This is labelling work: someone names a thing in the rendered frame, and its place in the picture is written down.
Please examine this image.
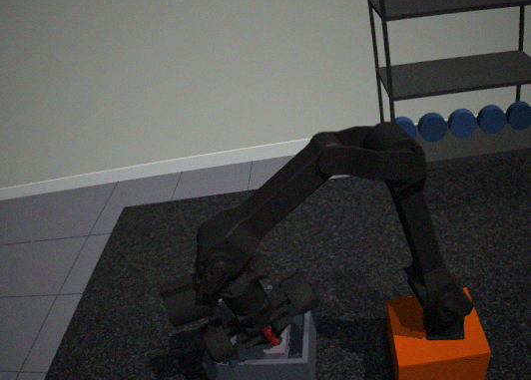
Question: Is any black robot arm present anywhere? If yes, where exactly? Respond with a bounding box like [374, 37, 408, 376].
[160, 122, 474, 341]

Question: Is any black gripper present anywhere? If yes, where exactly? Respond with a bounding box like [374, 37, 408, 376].
[200, 272, 320, 363]

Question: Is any white square plate with hole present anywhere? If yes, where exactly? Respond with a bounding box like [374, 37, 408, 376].
[238, 325, 292, 360]

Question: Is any red peg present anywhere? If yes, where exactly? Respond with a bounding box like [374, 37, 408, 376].
[262, 326, 278, 346]

